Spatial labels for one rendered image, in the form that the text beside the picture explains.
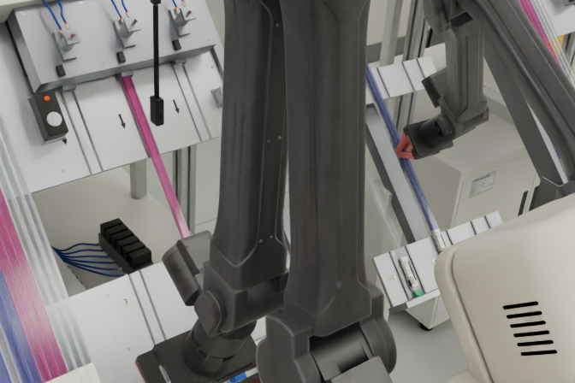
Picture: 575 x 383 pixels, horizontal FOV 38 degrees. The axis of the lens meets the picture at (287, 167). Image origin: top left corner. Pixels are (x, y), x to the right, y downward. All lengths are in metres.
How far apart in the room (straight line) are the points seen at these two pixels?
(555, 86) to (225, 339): 0.50
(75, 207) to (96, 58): 0.66
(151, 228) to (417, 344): 1.03
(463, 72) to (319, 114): 0.75
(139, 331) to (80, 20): 0.53
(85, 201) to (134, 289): 0.65
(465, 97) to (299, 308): 0.78
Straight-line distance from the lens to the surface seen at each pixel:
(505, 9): 1.11
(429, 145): 1.66
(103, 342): 1.43
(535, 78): 1.07
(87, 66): 1.46
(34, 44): 1.45
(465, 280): 0.76
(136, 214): 2.02
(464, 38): 1.28
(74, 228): 1.99
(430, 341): 2.68
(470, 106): 1.47
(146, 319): 1.46
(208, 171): 3.35
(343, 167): 0.65
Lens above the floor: 1.77
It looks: 31 degrees down
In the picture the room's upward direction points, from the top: 5 degrees clockwise
